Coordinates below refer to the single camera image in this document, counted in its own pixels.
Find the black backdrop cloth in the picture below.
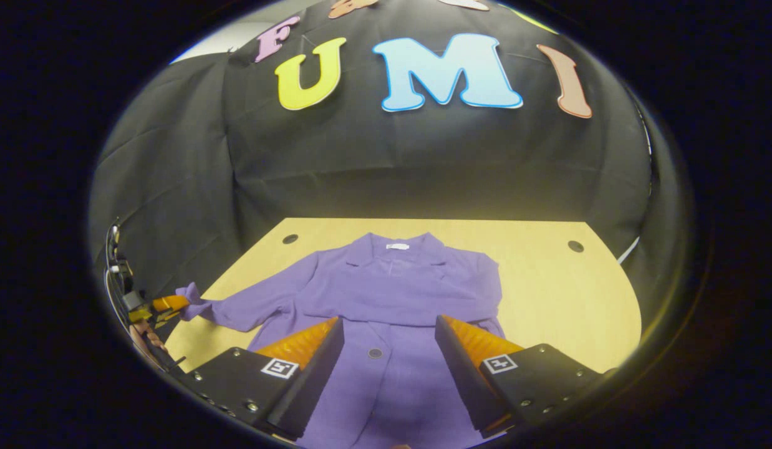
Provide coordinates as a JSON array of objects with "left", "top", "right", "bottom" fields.
[{"left": 88, "top": 0, "right": 692, "bottom": 312}]

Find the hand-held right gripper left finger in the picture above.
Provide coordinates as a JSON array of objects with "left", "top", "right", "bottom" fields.
[{"left": 176, "top": 317, "right": 345, "bottom": 440}]

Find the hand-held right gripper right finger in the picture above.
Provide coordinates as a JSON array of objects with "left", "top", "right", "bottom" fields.
[{"left": 435, "top": 314, "right": 613, "bottom": 440}]

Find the purple shirt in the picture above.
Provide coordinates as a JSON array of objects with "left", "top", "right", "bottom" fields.
[{"left": 176, "top": 232, "right": 506, "bottom": 449}]

